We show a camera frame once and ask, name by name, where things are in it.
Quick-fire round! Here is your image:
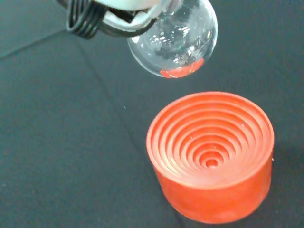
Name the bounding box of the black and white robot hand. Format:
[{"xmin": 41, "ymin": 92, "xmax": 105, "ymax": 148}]
[{"xmin": 56, "ymin": 0, "xmax": 172, "ymax": 40}]

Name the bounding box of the orange ribbed flask stand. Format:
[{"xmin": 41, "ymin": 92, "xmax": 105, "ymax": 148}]
[{"xmin": 146, "ymin": 91, "xmax": 276, "ymax": 225}]

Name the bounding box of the black bench cloth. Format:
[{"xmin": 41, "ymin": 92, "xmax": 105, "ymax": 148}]
[{"xmin": 0, "ymin": 0, "xmax": 304, "ymax": 228}]

